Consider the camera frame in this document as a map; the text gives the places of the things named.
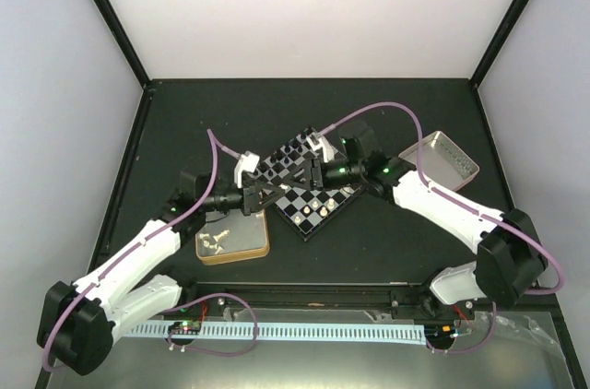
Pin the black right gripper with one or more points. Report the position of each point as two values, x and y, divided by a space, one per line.
297 180

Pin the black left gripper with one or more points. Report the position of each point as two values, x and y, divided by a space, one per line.
251 196

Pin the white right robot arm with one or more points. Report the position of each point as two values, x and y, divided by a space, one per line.
508 257

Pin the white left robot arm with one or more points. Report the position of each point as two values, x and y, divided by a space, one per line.
81 321

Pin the black and white chessboard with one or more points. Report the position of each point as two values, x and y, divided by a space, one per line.
290 156

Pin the tan sweet bear tin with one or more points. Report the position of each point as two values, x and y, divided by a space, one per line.
232 237

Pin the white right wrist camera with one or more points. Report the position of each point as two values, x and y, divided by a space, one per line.
321 146

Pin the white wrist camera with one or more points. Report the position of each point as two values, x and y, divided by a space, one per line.
247 162
321 146

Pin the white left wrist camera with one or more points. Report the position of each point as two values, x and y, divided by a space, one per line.
247 162

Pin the black aluminium rail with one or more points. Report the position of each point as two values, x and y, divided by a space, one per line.
402 301

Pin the white slotted cable duct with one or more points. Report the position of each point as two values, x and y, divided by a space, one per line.
306 332

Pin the black corner frame post left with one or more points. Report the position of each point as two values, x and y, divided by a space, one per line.
123 41

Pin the black corner frame post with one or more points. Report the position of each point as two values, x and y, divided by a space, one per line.
509 20
123 41

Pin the black corner frame post right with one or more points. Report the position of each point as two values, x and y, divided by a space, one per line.
509 20

